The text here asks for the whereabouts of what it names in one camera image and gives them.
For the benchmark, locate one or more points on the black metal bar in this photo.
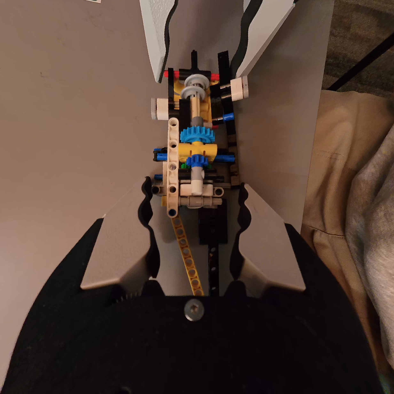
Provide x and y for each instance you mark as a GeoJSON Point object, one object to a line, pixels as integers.
{"type": "Point", "coordinates": [363, 64]}

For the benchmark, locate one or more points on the printed instruction booklet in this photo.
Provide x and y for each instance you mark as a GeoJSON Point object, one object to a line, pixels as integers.
{"type": "Point", "coordinates": [92, 1]}

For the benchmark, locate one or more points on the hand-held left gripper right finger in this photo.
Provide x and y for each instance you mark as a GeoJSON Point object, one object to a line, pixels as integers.
{"type": "Point", "coordinates": [267, 246]}

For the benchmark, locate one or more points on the grey fleece garment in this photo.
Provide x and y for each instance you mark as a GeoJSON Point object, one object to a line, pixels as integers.
{"type": "Point", "coordinates": [375, 215]}

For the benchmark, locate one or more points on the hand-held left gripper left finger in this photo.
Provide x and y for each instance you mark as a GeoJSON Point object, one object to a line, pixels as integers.
{"type": "Point", "coordinates": [118, 246]}

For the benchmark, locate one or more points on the person's tan trouser leg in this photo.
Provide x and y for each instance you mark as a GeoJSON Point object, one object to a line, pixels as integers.
{"type": "Point", "coordinates": [332, 160]}

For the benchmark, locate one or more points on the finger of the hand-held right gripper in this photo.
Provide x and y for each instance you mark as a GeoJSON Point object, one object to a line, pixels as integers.
{"type": "Point", "coordinates": [264, 30]}
{"type": "Point", "coordinates": [155, 27]}

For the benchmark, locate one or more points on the multicoloured lego gear assembly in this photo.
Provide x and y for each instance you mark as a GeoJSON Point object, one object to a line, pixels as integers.
{"type": "Point", "coordinates": [197, 150]}

